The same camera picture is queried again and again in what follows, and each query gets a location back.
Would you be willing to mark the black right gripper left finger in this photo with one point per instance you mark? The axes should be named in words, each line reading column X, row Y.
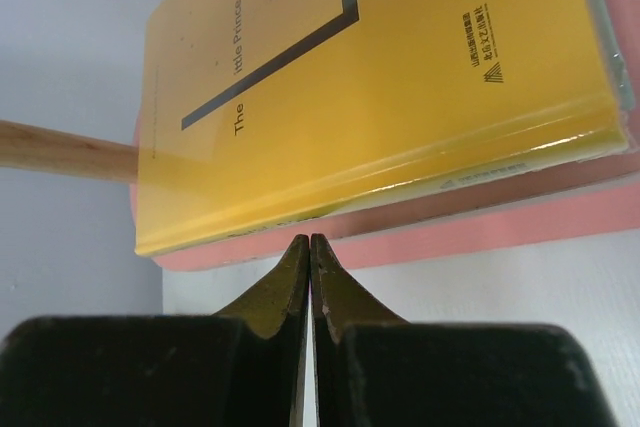
column 243, row 365

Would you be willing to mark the yellow Little Prince book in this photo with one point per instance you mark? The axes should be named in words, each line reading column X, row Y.
column 262, row 113

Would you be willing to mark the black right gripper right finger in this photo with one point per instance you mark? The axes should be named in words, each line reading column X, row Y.
column 548, row 340

